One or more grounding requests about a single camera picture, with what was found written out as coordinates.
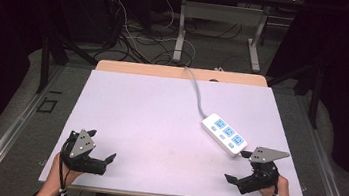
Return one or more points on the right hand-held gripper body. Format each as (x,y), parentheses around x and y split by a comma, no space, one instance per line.
(262,174)

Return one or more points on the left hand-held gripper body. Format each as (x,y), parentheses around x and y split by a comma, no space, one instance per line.
(80,147)

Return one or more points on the metal floor rail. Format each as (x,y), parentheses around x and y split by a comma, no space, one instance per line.
(331,171)
(6,139)

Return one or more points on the black metal stand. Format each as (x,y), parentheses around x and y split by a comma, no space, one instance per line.
(44,62)
(315,95)

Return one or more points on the white-legged desk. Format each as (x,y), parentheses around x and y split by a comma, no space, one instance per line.
(180,28)

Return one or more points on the white table mat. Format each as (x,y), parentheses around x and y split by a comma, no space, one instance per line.
(145,124)

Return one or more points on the dark cabinet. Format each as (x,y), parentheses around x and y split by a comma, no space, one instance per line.
(83,3)

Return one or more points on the person's left hand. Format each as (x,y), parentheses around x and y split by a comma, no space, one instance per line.
(59,173)

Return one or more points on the white power strip blue sockets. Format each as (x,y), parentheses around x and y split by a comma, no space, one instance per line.
(224,135)

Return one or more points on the wooden table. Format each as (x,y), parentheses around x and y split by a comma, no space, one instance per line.
(152,69)

